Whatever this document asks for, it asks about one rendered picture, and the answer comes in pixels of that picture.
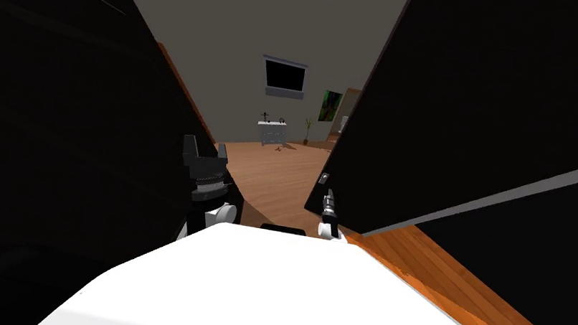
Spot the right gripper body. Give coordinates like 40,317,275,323
320,188,342,221

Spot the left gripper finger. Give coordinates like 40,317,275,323
214,142,232,163
179,133,204,166

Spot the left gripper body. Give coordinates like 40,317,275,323
184,151,233,188

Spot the white dresser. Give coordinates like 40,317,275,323
253,111,291,151

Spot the potted plant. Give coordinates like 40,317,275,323
300,116,315,147

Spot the brown room door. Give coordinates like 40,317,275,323
334,86,364,140

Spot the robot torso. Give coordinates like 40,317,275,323
30,188,578,325

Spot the black door leaf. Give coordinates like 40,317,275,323
301,0,578,270

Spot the grey-framed black wall screen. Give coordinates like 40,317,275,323
256,54,311,102

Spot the green wall picture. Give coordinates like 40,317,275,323
318,89,345,127

